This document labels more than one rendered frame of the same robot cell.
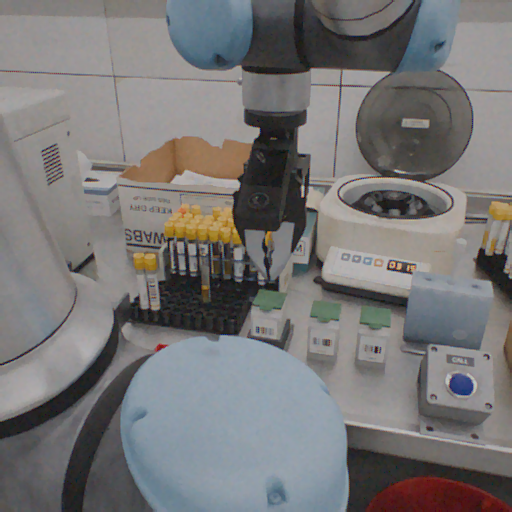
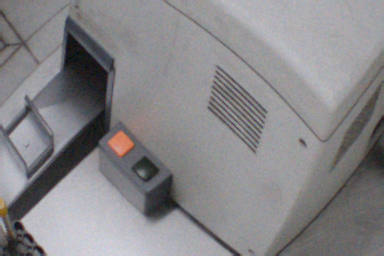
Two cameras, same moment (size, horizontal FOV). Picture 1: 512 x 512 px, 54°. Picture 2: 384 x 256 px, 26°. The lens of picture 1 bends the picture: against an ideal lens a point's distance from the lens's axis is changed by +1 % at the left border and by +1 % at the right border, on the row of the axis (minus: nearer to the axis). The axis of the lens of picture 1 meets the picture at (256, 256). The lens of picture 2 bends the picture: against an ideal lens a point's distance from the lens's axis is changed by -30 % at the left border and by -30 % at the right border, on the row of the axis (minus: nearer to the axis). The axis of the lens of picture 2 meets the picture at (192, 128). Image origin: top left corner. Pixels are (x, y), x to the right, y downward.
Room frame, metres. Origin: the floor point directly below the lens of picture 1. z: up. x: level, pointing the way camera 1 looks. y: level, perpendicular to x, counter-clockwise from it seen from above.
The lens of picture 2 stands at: (0.89, -0.02, 1.68)
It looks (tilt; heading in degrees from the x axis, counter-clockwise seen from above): 61 degrees down; 113
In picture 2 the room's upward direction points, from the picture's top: 11 degrees clockwise
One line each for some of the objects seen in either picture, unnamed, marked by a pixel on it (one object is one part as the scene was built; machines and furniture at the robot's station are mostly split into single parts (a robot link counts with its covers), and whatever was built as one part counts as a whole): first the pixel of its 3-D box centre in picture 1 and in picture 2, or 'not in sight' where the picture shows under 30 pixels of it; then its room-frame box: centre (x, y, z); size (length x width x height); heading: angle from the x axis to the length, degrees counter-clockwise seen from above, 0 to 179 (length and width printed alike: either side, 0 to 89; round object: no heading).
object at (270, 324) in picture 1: (269, 321); not in sight; (0.56, -0.02, 0.92); 0.05 x 0.04 x 0.06; 165
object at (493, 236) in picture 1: (493, 235); not in sight; (0.80, -0.42, 0.94); 0.02 x 0.02 x 0.11
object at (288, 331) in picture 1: (268, 337); not in sight; (0.56, -0.02, 0.89); 0.09 x 0.05 x 0.04; 165
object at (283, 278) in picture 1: (228, 262); not in sight; (0.74, 0.05, 0.91); 0.20 x 0.10 x 0.07; 77
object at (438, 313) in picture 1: (444, 314); not in sight; (0.57, -0.26, 0.92); 0.10 x 0.07 x 0.10; 72
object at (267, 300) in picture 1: (269, 301); not in sight; (0.56, -0.02, 0.95); 0.05 x 0.04 x 0.01; 165
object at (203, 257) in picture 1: (205, 284); not in sight; (0.65, 0.08, 0.93); 0.01 x 0.01 x 0.10; 77
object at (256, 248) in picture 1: (261, 240); not in sight; (0.58, -0.01, 1.04); 0.06 x 0.03 x 0.09; 165
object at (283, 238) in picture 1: (285, 243); not in sight; (0.57, -0.04, 1.04); 0.06 x 0.03 x 0.09; 165
